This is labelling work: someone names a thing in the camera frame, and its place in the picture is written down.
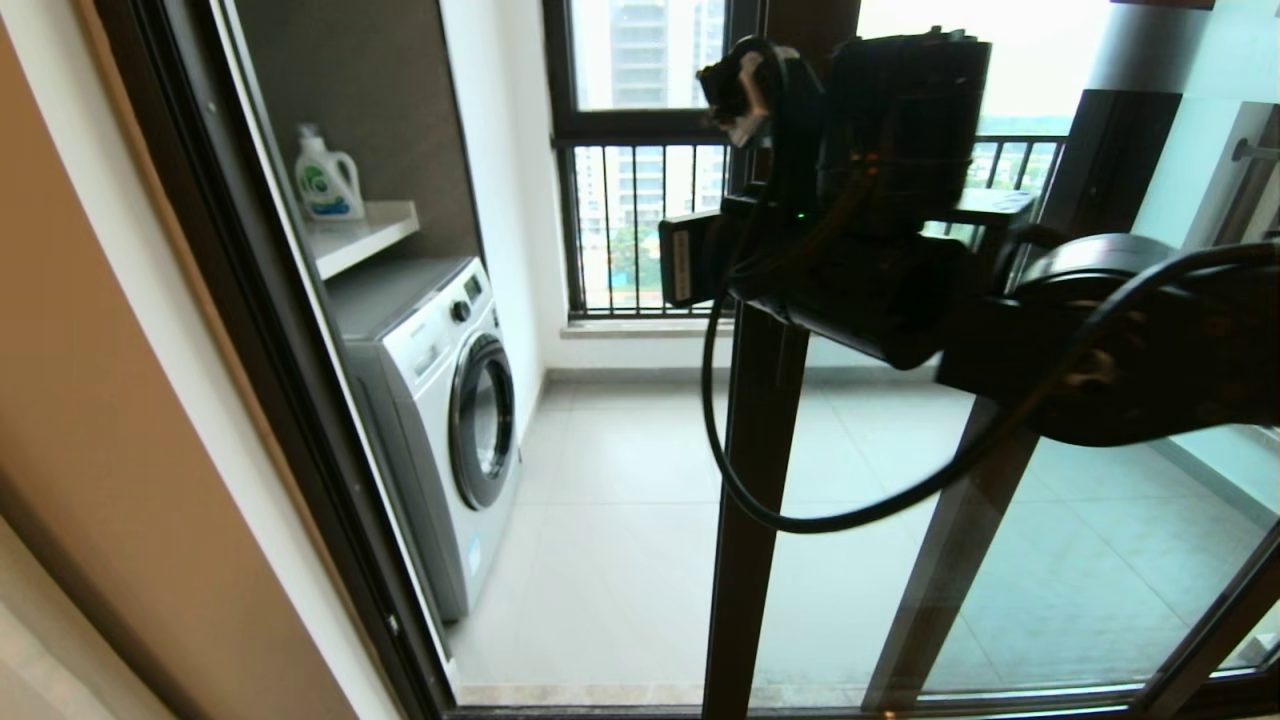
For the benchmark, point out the dark framed balcony window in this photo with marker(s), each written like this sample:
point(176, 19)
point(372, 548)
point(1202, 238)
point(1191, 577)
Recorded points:
point(640, 125)

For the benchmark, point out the fixed glass door panel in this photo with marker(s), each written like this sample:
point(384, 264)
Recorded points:
point(950, 580)

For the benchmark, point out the dark framed sliding glass door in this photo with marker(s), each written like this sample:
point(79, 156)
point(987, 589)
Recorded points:
point(745, 560)

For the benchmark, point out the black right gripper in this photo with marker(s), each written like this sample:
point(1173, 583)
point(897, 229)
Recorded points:
point(900, 150)

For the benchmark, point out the white laundry detergent bottle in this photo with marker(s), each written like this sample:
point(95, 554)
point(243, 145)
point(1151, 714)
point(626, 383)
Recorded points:
point(325, 188)

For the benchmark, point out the grey wall-mounted rod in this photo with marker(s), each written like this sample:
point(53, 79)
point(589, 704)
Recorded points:
point(1258, 150)

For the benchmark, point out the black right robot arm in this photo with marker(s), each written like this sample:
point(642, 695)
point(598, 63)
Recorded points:
point(1150, 350)

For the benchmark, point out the white front-load washing machine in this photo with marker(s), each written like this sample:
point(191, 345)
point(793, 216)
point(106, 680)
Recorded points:
point(430, 400)

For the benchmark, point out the long marble window sill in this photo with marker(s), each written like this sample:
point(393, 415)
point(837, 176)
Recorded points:
point(640, 328)

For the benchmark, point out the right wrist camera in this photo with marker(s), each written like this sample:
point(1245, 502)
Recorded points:
point(745, 90)

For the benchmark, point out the white wall shelf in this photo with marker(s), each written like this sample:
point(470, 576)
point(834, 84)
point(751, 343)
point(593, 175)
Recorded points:
point(360, 238)

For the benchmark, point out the long black balcony railing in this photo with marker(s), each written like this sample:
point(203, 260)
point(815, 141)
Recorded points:
point(640, 142)

